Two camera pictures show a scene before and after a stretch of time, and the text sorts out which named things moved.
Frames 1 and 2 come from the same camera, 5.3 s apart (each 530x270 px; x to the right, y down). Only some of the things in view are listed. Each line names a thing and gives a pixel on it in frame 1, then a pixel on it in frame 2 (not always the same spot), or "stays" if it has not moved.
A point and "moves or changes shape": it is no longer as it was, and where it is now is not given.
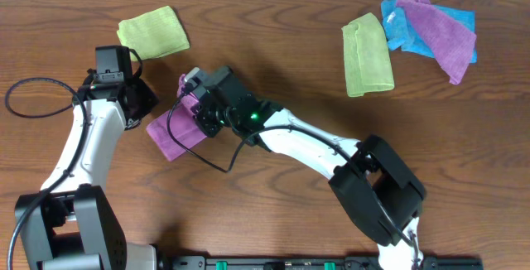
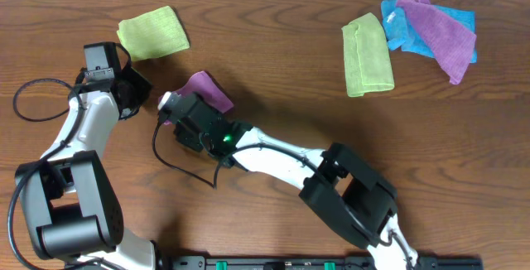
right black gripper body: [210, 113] to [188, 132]
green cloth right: [368, 65] stays
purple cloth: [183, 123] moves or changes shape
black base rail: [319, 262] stays
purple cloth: [451, 43] stays
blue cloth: [400, 33] stays
